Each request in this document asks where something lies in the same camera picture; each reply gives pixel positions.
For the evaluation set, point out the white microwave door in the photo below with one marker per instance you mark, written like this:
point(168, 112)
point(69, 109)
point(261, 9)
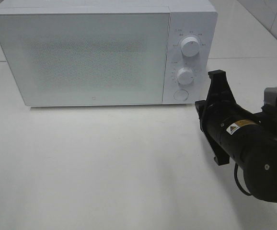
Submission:
point(77, 59)

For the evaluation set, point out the white microwave oven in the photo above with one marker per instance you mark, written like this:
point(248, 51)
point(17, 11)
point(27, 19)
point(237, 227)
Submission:
point(187, 17)

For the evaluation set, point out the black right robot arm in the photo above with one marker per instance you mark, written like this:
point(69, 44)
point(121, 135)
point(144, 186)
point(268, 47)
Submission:
point(250, 140)

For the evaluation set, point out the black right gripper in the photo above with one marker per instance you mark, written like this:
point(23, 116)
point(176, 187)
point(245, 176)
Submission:
point(217, 117)

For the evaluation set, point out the white microwave knob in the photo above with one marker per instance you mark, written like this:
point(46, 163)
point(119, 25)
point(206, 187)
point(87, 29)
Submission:
point(190, 46)
point(185, 76)

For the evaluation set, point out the white microwave release button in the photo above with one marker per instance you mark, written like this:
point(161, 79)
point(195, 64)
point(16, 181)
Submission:
point(181, 95)

